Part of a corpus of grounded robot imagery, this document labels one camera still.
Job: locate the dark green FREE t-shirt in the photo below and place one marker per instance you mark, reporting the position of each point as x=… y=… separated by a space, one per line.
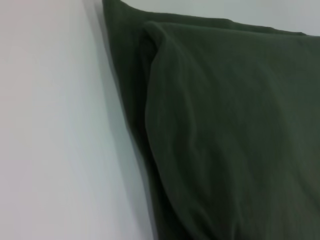
x=225 y=125

